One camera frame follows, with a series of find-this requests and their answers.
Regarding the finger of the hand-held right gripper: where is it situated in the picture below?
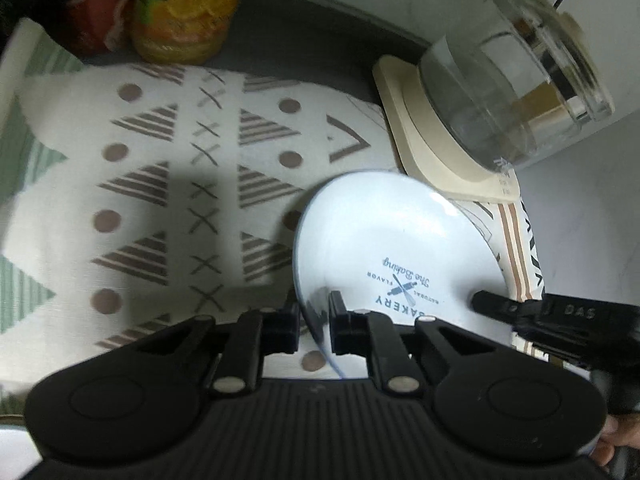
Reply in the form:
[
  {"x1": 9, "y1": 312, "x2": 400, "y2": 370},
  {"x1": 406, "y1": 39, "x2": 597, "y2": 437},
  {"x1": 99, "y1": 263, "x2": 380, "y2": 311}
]
[{"x1": 471, "y1": 289, "x2": 548, "y2": 328}]

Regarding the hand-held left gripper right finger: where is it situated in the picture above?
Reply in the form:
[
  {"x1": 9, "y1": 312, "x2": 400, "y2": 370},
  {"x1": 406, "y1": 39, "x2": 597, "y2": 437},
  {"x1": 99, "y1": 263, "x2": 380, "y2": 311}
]
[{"x1": 327, "y1": 290, "x2": 483, "y2": 395}]

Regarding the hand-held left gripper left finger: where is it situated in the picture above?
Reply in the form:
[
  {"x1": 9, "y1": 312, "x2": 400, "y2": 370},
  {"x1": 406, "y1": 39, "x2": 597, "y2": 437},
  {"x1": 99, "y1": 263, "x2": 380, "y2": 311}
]
[{"x1": 132, "y1": 301, "x2": 302, "y2": 395}]

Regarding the white plate crossed utensils print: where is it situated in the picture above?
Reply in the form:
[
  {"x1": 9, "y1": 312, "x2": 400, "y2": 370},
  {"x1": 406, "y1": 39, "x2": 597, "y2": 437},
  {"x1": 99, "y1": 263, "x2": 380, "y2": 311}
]
[{"x1": 291, "y1": 170, "x2": 518, "y2": 380}]

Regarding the person's right hand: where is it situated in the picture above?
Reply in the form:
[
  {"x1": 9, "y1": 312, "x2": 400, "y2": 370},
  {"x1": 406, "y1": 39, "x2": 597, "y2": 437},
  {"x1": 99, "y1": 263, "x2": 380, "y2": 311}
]
[{"x1": 590, "y1": 412, "x2": 640, "y2": 467}]

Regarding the glass electric kettle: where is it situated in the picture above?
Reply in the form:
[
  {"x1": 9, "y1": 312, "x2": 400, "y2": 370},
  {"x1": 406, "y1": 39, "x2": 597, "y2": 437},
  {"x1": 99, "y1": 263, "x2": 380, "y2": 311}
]
[{"x1": 417, "y1": 0, "x2": 617, "y2": 171}]

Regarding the cream kettle base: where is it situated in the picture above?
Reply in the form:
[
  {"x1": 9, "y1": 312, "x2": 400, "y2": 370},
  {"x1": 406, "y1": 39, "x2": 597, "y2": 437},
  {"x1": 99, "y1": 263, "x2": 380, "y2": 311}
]
[{"x1": 372, "y1": 55, "x2": 521, "y2": 206}]

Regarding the patterned fringed table mat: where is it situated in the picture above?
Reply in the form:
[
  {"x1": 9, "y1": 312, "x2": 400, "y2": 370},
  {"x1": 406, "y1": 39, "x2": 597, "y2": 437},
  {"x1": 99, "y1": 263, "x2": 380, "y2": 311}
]
[{"x1": 0, "y1": 17, "x2": 546, "y2": 411}]

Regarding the red drink can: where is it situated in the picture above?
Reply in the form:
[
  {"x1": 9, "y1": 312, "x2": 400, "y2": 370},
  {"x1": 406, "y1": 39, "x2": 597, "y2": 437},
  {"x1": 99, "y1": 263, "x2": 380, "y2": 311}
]
[{"x1": 62, "y1": 0, "x2": 141, "y2": 57}]

